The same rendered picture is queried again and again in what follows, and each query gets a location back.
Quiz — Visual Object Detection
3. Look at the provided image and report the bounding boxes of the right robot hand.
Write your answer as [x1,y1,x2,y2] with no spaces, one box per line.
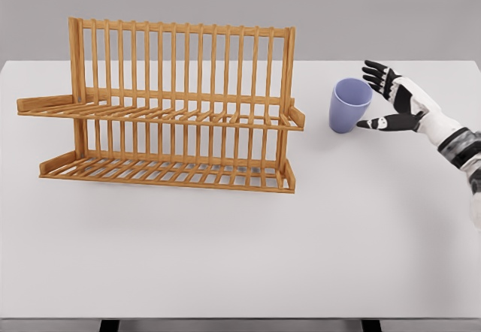
[355,59,440,134]

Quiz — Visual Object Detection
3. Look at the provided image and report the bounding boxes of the lavender cup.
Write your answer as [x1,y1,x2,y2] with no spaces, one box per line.
[328,77,374,134]

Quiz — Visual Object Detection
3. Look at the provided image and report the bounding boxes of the wooden two-tier dish rack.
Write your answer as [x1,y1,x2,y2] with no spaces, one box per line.
[16,17,306,195]

